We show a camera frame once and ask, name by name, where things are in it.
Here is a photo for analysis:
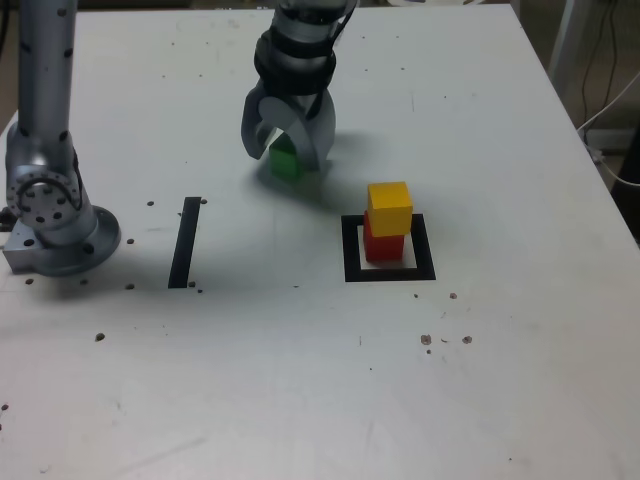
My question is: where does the red cube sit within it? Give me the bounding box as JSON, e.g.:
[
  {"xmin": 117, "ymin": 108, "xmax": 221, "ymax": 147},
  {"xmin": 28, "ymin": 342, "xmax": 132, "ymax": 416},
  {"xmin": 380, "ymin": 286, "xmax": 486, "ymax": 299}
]
[{"xmin": 363, "ymin": 209, "xmax": 405, "ymax": 263}]

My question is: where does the black tape square outline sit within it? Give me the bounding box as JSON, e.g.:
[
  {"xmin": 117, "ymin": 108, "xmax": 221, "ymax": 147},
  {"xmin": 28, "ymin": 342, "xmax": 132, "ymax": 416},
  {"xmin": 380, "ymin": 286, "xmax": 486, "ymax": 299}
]
[{"xmin": 340, "ymin": 213, "xmax": 437, "ymax": 283}]

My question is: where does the yellow cube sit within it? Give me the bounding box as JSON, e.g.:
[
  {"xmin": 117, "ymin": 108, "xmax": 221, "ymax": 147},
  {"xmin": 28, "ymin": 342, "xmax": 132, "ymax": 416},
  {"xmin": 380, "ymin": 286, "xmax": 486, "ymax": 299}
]
[{"xmin": 367, "ymin": 181, "xmax": 414, "ymax": 238}]

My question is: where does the green cube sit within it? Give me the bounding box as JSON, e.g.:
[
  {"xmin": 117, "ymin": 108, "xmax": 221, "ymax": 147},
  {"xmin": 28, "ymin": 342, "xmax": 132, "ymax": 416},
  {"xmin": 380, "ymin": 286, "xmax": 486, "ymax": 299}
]
[{"xmin": 268, "ymin": 137, "xmax": 303, "ymax": 180}]

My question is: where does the grey power strip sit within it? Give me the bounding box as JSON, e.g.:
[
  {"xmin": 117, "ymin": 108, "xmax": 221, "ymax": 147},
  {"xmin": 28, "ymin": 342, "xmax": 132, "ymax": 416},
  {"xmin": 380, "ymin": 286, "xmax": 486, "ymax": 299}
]
[{"xmin": 582, "ymin": 128, "xmax": 640, "ymax": 152}]

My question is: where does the white cable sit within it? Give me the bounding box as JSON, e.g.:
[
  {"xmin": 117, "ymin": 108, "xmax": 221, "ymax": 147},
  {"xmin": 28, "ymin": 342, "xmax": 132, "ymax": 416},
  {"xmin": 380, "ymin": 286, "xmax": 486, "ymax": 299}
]
[{"xmin": 577, "ymin": 72, "xmax": 640, "ymax": 187}]

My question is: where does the black hanging cable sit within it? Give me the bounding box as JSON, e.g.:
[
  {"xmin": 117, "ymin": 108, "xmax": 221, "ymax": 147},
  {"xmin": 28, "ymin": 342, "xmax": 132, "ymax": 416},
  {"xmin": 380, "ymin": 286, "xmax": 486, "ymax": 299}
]
[{"xmin": 579, "ymin": 0, "xmax": 619, "ymax": 131}]

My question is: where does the white metal frame leg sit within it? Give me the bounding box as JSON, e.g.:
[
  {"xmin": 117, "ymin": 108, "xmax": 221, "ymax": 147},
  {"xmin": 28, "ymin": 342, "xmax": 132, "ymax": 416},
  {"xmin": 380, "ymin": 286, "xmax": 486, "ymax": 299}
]
[{"xmin": 547, "ymin": 0, "xmax": 591, "ymax": 101}]

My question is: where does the black tape strip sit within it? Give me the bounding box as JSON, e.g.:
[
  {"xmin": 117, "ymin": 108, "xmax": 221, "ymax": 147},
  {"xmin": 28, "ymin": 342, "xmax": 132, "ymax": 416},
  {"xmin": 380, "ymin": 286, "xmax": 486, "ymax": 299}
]
[{"xmin": 167, "ymin": 196, "xmax": 202, "ymax": 290}]

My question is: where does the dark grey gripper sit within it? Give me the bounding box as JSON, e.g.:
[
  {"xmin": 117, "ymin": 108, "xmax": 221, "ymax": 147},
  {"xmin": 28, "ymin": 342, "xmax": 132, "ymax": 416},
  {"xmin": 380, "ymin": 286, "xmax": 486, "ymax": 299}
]
[{"xmin": 241, "ymin": 84, "xmax": 336, "ymax": 172}]

